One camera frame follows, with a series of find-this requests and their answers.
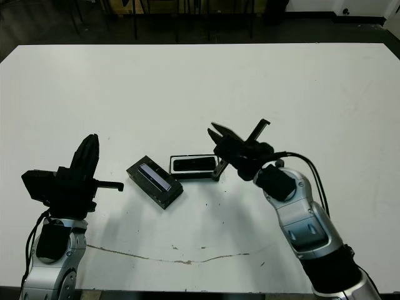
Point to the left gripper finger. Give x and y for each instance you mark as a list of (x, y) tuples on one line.
[(96, 153), (84, 156)]

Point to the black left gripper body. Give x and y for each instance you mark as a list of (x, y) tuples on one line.
[(75, 193)]

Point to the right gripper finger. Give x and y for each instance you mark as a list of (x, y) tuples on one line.
[(226, 134), (220, 140)]

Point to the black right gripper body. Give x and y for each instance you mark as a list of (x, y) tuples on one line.
[(247, 156)]

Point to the black box lid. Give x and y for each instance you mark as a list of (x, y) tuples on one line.
[(137, 175)]

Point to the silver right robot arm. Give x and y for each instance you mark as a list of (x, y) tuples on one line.
[(300, 215)]

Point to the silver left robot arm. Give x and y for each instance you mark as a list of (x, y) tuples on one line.
[(75, 247)]

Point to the black box base white inlay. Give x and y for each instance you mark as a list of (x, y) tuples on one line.
[(193, 175)]

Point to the dark waste bin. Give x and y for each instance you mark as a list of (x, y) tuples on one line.
[(277, 12)]

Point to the black mesh office chair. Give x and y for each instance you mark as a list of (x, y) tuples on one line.
[(134, 18)]

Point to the small black door stop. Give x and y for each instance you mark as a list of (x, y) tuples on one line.
[(345, 12)]

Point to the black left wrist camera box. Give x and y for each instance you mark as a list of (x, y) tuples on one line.
[(39, 186)]

